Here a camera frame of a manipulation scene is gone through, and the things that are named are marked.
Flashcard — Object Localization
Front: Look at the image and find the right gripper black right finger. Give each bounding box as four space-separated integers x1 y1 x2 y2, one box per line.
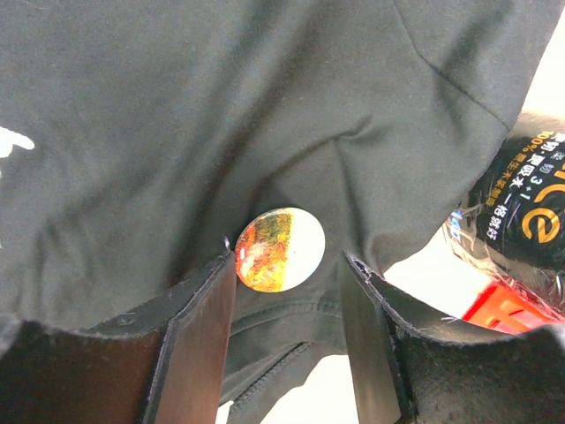
338 253 564 423

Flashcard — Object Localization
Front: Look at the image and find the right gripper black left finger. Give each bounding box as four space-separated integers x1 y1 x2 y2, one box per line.
1 251 236 423

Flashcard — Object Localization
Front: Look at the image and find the round colourful brooch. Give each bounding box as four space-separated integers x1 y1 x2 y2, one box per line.
235 208 326 293

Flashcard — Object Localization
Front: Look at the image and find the black printed t-shirt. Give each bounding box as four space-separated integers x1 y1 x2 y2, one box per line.
1 1 564 423

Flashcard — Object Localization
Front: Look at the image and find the red plastic basket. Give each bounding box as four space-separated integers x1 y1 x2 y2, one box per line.
462 282 564 335

